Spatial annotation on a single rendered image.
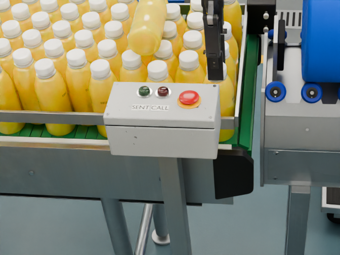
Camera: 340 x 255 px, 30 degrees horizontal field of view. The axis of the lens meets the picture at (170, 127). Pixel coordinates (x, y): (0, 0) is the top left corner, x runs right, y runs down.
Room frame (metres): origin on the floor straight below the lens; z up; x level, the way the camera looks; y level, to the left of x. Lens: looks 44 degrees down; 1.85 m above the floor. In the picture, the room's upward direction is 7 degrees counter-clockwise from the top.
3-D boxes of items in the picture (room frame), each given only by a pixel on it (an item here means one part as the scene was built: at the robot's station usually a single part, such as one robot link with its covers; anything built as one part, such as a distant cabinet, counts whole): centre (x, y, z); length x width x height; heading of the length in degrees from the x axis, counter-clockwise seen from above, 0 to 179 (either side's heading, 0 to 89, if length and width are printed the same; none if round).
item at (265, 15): (1.31, -0.26, 0.95); 0.10 x 0.07 x 0.10; 167
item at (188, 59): (1.01, -0.05, 1.07); 0.04 x 0.04 x 0.02
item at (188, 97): (0.85, -0.04, 1.11); 0.04 x 0.04 x 0.01
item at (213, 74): (0.94, -0.10, 1.10); 0.03 x 0.01 x 0.07; 77
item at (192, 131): (0.86, 0.01, 1.05); 0.20 x 0.10 x 0.10; 77
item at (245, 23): (1.12, -0.18, 0.96); 0.40 x 0.01 x 0.03; 167
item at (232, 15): (1.23, -0.16, 0.98); 0.07 x 0.07 x 0.16
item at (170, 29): (1.12, -0.02, 1.07); 0.04 x 0.04 x 0.02
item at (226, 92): (0.97, -0.10, 0.98); 0.07 x 0.07 x 0.16
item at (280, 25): (1.10, -0.26, 0.99); 0.10 x 0.02 x 0.12; 167
